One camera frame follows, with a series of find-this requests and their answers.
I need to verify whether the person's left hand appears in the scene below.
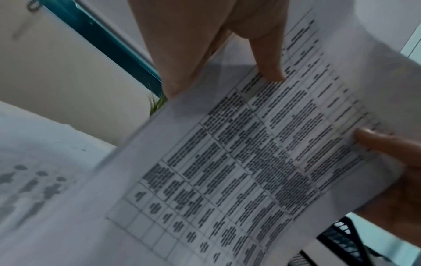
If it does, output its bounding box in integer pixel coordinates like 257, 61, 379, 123
126, 0, 292, 98

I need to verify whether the person's right hand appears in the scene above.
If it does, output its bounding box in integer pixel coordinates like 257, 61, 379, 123
354, 127, 421, 248

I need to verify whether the black mesh paper tray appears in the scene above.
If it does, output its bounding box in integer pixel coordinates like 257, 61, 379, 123
289, 216, 373, 266

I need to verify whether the printed paper bundle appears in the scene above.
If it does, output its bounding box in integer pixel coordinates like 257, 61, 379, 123
19, 0, 421, 266

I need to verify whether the pile of papers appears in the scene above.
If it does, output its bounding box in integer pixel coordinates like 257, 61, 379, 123
0, 99, 116, 234

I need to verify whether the potted green plant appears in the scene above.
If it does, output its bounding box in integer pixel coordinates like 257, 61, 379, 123
147, 89, 167, 117

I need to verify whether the wide grey roller blind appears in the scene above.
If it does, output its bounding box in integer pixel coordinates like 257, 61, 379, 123
73, 0, 159, 79

